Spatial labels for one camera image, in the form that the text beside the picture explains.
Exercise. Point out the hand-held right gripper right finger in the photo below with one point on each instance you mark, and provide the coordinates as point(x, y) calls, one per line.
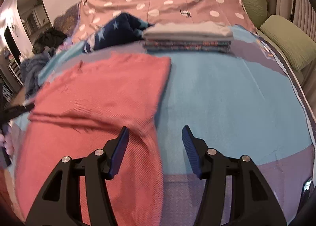
point(191, 152)

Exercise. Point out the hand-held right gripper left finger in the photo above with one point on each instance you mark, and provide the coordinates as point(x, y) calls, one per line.
point(119, 152)

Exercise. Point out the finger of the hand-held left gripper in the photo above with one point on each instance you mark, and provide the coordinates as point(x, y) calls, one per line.
point(18, 110)

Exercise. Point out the pink knit garment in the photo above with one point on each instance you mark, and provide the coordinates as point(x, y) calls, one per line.
point(98, 92)

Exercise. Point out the dark clothes pile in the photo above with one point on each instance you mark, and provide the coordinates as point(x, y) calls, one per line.
point(48, 39)

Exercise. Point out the patterned folded clothes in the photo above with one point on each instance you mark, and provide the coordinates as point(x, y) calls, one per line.
point(187, 45)

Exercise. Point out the white storage rack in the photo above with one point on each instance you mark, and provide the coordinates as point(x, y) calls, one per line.
point(16, 71)

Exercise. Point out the blue knitted cloth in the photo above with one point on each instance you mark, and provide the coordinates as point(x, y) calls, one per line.
point(30, 73)

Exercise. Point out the blue and purple bedsheet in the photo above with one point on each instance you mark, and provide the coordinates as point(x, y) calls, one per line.
point(222, 92)

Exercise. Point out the dark patterned cloth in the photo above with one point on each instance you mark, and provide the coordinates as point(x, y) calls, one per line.
point(66, 21)

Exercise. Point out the grey folded cloth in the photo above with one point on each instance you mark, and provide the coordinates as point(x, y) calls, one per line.
point(187, 31)

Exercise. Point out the navy star blanket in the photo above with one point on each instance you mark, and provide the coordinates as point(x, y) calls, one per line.
point(116, 31)

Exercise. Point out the large green pillow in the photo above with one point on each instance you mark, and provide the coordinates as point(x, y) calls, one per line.
point(288, 38)

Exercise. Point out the small green pillow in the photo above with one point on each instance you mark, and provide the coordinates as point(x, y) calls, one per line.
point(254, 4)

